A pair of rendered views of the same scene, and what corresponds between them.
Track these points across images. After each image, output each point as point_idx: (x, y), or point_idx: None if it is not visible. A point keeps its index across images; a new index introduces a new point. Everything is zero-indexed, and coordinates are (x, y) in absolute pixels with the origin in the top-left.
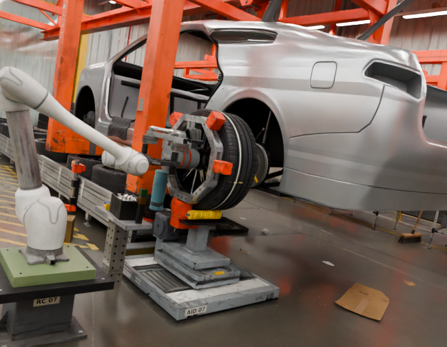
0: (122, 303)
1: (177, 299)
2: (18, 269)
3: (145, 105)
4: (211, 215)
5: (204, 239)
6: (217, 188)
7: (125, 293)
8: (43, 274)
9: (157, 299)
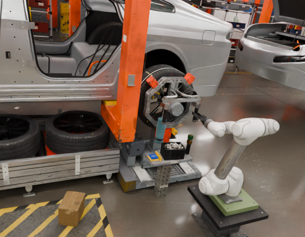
0: (185, 192)
1: (191, 170)
2: (250, 203)
3: (137, 80)
4: None
5: None
6: None
7: (173, 190)
8: (250, 196)
9: (184, 178)
